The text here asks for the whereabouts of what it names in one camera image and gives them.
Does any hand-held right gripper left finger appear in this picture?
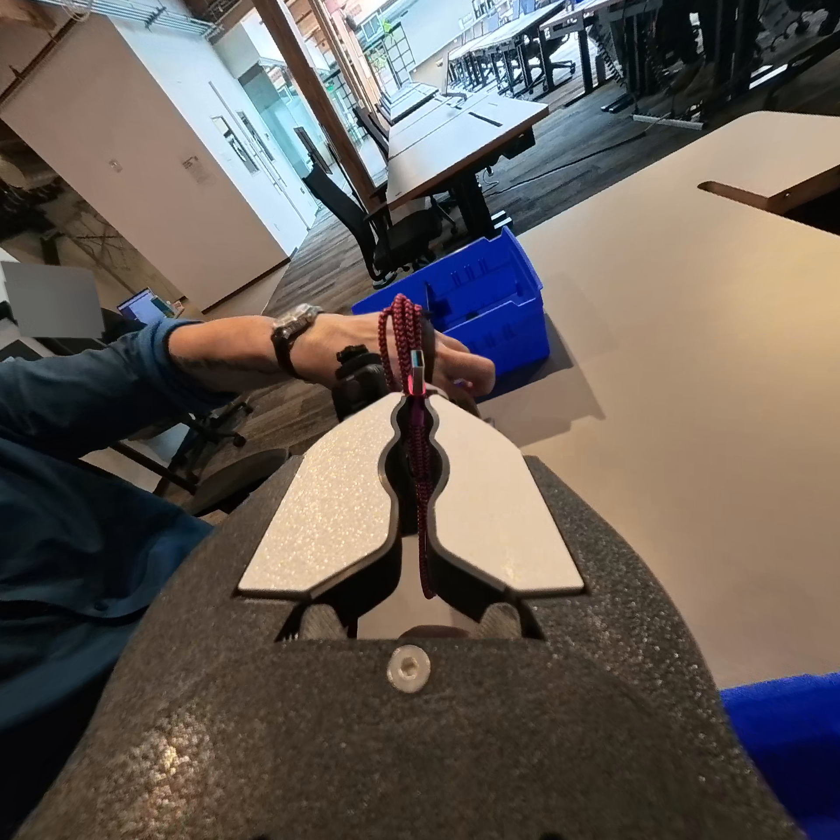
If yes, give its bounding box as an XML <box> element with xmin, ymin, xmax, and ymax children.
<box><xmin>238</xmin><ymin>392</ymin><xmax>403</xmax><ymax>599</ymax></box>

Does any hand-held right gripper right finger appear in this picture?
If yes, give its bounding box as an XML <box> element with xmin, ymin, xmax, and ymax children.
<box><xmin>427</xmin><ymin>394</ymin><xmax>585</xmax><ymax>599</ymax></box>

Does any red braided usb cable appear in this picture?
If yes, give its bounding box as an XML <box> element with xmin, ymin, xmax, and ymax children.
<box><xmin>377</xmin><ymin>293</ymin><xmax>438</xmax><ymax>600</ymax></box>

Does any blue plastic bin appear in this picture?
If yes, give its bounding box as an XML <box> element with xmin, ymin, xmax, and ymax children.
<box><xmin>352</xmin><ymin>226</ymin><xmax>551</xmax><ymax>396</ymax></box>
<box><xmin>718</xmin><ymin>672</ymin><xmax>840</xmax><ymax>840</ymax></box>

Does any person's left hand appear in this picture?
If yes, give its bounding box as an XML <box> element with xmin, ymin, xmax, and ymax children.
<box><xmin>292</xmin><ymin>314</ymin><xmax>497</xmax><ymax>403</ymax></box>

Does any black chair armrest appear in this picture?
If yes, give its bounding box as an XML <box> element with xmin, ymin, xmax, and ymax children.
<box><xmin>187</xmin><ymin>448</ymin><xmax>291</xmax><ymax>517</ymax></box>

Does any black wristwatch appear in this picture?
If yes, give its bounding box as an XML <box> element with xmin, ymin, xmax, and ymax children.
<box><xmin>271</xmin><ymin>303</ymin><xmax>324</xmax><ymax>379</ymax></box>

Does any black office chair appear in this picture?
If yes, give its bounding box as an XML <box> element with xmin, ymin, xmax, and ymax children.
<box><xmin>302</xmin><ymin>162</ymin><xmax>445</xmax><ymax>288</ymax></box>

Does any open laptop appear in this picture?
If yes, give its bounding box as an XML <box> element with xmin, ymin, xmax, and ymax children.
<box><xmin>117</xmin><ymin>287</ymin><xmax>173</xmax><ymax>327</ymax></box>

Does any wooden top desk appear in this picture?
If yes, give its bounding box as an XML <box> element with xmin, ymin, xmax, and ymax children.
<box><xmin>386</xmin><ymin>92</ymin><xmax>551</xmax><ymax>240</ymax></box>

